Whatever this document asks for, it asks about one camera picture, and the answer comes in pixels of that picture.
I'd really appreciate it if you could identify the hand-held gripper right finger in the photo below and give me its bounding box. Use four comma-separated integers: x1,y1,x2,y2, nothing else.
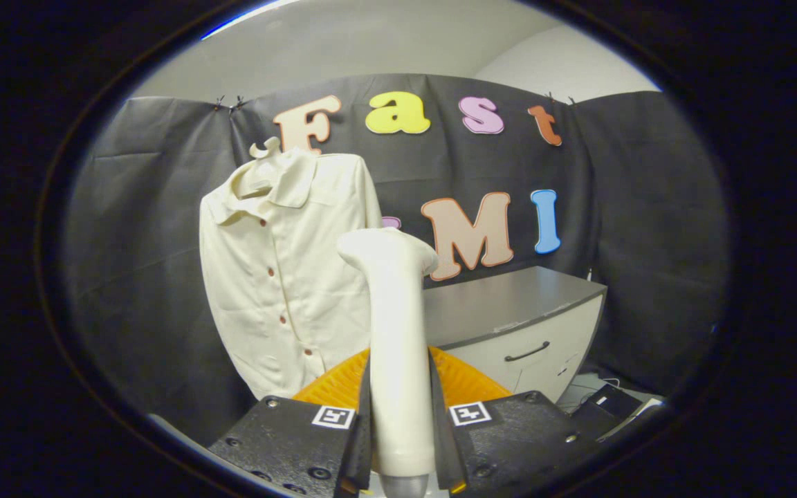
428,346,603,497

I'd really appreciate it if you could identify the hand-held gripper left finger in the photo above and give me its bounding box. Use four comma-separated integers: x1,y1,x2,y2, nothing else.
208,348,375,498

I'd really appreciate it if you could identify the white garment steamer head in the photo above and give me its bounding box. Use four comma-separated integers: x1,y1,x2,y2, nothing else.
336,228,439,498

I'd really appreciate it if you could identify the cream button-up shirt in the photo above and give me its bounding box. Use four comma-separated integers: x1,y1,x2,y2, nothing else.
199,147,384,400

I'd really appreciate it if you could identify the cream plastic clothes hanger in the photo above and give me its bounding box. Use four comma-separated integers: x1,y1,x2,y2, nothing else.
248,136,285,198

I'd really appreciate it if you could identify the grey-topped drawer cabinet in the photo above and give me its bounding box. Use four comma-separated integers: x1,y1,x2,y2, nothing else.
423,266,608,405

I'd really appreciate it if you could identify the black drawer handle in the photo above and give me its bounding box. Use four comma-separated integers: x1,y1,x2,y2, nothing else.
504,340,551,363

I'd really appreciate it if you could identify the black box with cables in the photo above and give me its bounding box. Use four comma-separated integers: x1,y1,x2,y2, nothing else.
571,384,641,440

